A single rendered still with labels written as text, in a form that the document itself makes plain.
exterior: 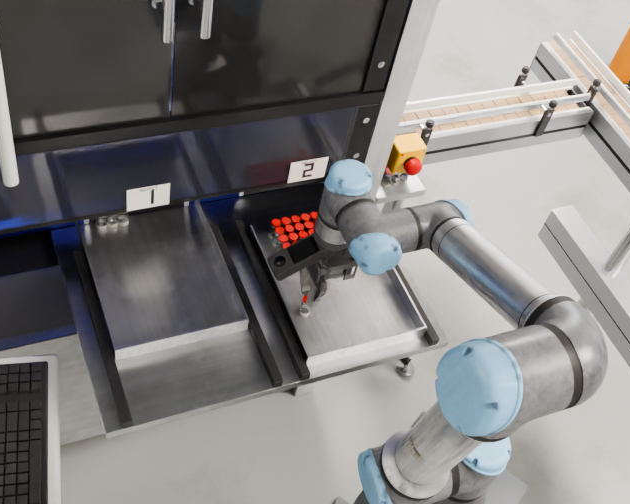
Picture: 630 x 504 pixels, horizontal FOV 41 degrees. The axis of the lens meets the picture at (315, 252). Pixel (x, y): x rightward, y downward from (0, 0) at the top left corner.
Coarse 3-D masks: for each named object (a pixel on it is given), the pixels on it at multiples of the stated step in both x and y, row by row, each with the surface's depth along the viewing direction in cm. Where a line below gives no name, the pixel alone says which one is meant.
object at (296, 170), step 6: (294, 162) 173; (300, 162) 173; (306, 162) 174; (312, 162) 175; (318, 162) 176; (324, 162) 176; (294, 168) 174; (300, 168) 175; (306, 168) 176; (318, 168) 177; (324, 168) 178; (294, 174) 176; (300, 174) 176; (306, 174) 177; (312, 174) 178; (318, 174) 179; (324, 174) 179; (288, 180) 176; (294, 180) 177; (300, 180) 178
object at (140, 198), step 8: (168, 184) 163; (128, 192) 161; (136, 192) 162; (144, 192) 162; (160, 192) 164; (168, 192) 165; (128, 200) 162; (136, 200) 163; (144, 200) 164; (160, 200) 166; (168, 200) 167; (128, 208) 164; (136, 208) 165
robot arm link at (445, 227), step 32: (448, 224) 136; (448, 256) 133; (480, 256) 128; (480, 288) 126; (512, 288) 121; (544, 288) 120; (512, 320) 120; (544, 320) 113; (576, 320) 110; (576, 352) 119
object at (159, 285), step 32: (128, 224) 177; (160, 224) 178; (192, 224) 180; (96, 256) 170; (128, 256) 171; (160, 256) 173; (192, 256) 174; (96, 288) 161; (128, 288) 166; (160, 288) 168; (192, 288) 169; (224, 288) 170; (128, 320) 162; (160, 320) 163; (192, 320) 164; (224, 320) 165; (128, 352) 155
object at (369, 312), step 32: (288, 288) 173; (352, 288) 176; (384, 288) 177; (288, 320) 166; (320, 320) 169; (352, 320) 171; (384, 320) 172; (416, 320) 171; (320, 352) 160; (352, 352) 165
